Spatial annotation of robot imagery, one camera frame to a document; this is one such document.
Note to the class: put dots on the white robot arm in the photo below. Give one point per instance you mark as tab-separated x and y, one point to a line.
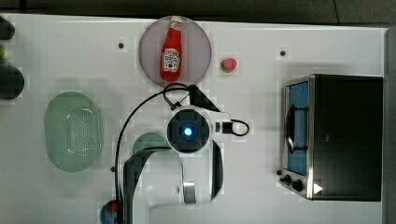
186	170

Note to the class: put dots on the red toy strawberry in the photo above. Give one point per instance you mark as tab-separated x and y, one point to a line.
228	65

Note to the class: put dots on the green cup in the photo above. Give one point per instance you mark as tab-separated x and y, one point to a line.
150	141

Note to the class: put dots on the red ketchup bottle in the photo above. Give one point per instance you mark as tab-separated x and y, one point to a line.
171	55

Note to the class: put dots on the grey round plate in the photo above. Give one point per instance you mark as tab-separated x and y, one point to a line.
195	45

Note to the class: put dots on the green perforated colander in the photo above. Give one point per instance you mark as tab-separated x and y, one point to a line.
73	131

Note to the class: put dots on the blue bowl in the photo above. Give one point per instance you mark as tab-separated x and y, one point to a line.
109	211

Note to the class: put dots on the black cylinder lower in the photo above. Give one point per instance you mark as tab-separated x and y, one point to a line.
11	82

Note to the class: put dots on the black cylinder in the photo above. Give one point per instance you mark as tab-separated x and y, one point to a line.
11	82
7	29

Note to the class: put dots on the green small bottle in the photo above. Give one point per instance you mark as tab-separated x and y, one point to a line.
2	53

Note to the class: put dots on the black cylinder upper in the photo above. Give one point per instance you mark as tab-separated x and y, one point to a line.
7	29

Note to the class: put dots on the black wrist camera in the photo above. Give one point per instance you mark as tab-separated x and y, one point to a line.
198	98

